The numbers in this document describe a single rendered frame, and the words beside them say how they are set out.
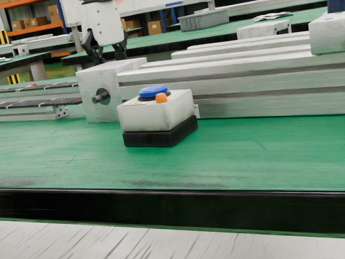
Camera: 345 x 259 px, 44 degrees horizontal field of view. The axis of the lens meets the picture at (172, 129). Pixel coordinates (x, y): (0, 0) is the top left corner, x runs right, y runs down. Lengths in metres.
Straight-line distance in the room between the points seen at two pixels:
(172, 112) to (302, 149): 0.17
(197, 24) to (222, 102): 2.29
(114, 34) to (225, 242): 0.75
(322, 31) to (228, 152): 0.19
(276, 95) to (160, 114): 0.17
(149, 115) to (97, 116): 0.23
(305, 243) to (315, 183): 0.97
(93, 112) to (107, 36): 0.27
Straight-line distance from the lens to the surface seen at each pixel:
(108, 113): 0.77
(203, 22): 2.90
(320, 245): 1.37
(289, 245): 1.37
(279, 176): 0.43
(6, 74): 3.51
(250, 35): 1.08
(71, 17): 4.30
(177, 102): 0.58
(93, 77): 0.76
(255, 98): 0.63
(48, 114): 0.91
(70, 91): 1.12
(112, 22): 1.02
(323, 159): 0.47
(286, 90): 0.62
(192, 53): 0.87
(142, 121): 0.57
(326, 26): 0.58
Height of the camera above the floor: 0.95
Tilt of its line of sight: 16 degrees down
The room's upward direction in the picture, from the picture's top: 11 degrees counter-clockwise
